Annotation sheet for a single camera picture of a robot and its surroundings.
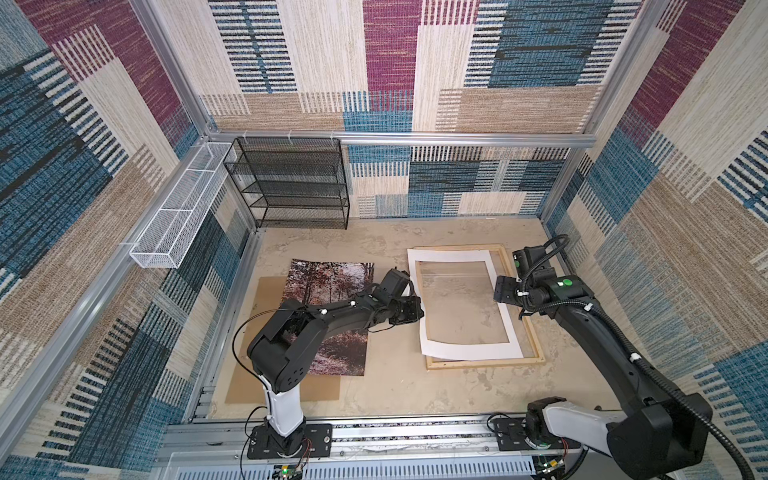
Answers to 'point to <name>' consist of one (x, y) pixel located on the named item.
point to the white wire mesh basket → (167, 239)
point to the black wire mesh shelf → (291, 183)
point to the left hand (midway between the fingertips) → (428, 311)
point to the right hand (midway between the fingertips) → (514, 297)
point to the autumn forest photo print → (327, 283)
